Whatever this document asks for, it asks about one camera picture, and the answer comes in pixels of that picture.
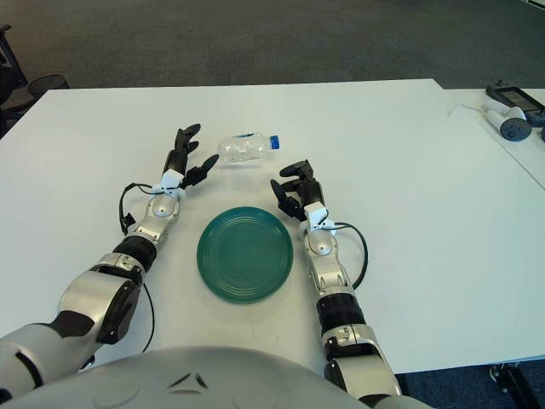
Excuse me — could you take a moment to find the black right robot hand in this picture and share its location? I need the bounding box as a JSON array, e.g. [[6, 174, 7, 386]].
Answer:
[[271, 159, 327, 222]]

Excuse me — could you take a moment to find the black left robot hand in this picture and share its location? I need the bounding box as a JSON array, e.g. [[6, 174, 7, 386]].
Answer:
[[163, 123, 221, 189]]

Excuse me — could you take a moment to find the clear bottle with blue cap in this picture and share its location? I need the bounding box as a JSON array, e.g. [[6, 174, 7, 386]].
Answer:
[[217, 131, 282, 165]]

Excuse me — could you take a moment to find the green ribbed plate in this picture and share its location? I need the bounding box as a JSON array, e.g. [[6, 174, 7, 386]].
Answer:
[[196, 206, 295, 304]]

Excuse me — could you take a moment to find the black office chair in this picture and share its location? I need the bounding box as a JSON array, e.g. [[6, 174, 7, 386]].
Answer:
[[0, 25, 29, 137]]

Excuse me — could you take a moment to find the white grey handheld controller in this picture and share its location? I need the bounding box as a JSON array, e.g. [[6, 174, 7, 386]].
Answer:
[[485, 106, 532, 141]]

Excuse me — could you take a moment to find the silver robot torso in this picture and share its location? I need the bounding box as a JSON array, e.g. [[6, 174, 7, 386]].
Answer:
[[12, 345, 363, 409]]

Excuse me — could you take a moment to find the black handheld device with screen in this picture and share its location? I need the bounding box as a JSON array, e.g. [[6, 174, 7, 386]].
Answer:
[[486, 79, 545, 127]]

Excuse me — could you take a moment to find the dark table leg with caster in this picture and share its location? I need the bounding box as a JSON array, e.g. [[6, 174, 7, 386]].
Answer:
[[489, 364, 545, 409]]

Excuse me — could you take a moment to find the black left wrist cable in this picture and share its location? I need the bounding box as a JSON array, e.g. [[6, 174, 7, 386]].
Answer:
[[118, 181, 165, 235]]

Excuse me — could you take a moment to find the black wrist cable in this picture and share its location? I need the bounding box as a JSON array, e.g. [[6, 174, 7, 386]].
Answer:
[[118, 181, 165, 235], [330, 221, 370, 289]]

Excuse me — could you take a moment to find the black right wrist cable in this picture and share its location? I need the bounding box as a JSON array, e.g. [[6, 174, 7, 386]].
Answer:
[[330, 221, 370, 289]]

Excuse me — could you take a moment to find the black wire mesh wastebasket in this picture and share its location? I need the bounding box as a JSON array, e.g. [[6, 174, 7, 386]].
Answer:
[[27, 74, 70, 97]]

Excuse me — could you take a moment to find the thin black left elbow cable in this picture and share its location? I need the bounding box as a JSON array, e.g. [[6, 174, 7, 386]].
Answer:
[[142, 280, 156, 354]]

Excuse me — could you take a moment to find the thin white cable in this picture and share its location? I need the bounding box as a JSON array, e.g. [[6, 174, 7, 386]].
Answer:
[[449, 105, 489, 120]]

